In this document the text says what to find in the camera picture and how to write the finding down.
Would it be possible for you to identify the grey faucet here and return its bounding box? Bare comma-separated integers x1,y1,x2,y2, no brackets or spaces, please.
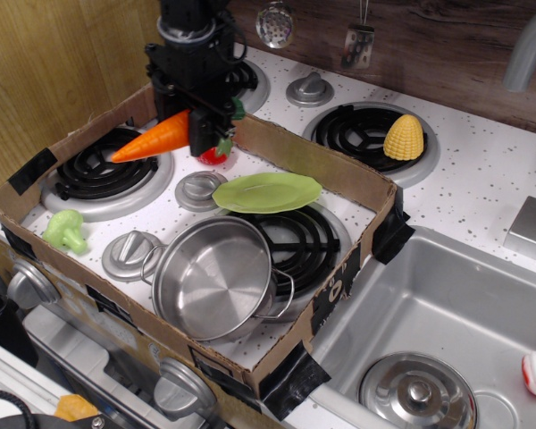
502,14,536,93

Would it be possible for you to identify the silver knob back centre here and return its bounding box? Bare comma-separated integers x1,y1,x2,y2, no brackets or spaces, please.
286,71,334,107

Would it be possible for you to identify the orange object bottom left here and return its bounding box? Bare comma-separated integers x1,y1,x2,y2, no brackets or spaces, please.
54,394,99,422

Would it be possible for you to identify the silver knob near plate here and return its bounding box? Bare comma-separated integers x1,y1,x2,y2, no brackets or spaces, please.
175,171,228,213

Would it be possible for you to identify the back left black burner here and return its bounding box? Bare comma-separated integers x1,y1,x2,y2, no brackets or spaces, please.
225,60,271,114

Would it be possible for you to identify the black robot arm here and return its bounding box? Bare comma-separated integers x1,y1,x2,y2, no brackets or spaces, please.
145,1,242,157

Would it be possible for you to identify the front left black burner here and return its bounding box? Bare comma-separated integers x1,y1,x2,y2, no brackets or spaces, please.
41,127,174,223

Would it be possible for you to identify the stainless steel pot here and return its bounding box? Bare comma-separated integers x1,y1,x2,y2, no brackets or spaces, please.
140,215,287,343

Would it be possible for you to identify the red toy strawberry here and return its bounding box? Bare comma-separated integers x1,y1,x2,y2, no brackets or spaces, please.
197,138,233,165

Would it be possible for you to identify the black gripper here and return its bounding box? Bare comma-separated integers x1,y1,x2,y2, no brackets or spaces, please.
145,30,238,156

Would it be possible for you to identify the black cable bottom left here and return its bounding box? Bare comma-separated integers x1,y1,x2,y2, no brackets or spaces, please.
0,387,37,429

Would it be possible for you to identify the green toy broccoli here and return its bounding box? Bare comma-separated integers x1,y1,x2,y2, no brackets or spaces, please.
42,209,88,255

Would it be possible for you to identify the front right black burner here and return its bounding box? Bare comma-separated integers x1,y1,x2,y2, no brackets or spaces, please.
226,203,352,322

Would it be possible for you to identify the orange toy carrot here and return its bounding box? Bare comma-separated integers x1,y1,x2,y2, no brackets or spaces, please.
111,109,190,164

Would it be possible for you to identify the hanging silver slotted spatula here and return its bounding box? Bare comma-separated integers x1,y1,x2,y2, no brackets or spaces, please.
340,1,375,70

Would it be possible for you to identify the back right black burner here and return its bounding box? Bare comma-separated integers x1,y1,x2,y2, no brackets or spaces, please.
302,102,440,188

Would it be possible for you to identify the stainless steel sink basin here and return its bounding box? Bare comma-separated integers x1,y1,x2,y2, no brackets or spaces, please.
312,228,536,428

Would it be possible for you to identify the hanging silver strainer spoon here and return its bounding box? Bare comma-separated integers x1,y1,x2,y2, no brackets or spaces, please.
255,1,296,49

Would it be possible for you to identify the silver knob near pot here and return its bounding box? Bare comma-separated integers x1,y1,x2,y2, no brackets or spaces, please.
102,230,164,282

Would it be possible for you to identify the yellow toy corn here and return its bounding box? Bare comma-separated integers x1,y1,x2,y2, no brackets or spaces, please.
383,114,425,161

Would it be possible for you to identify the light green plastic plate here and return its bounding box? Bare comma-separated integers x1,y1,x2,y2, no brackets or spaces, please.
213,172,322,214

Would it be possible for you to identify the black burner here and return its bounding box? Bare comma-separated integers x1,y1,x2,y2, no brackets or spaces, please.
226,203,352,322
41,127,174,223
302,102,440,188
225,60,271,114

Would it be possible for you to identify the steel pot lid in sink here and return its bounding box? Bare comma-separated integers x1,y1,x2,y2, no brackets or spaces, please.
357,352,478,428

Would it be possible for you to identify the silver front knob right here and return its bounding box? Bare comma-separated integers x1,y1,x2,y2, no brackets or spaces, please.
153,357,217,420

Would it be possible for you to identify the silver front knob left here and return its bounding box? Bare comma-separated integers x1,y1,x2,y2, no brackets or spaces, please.
7,258,61,309

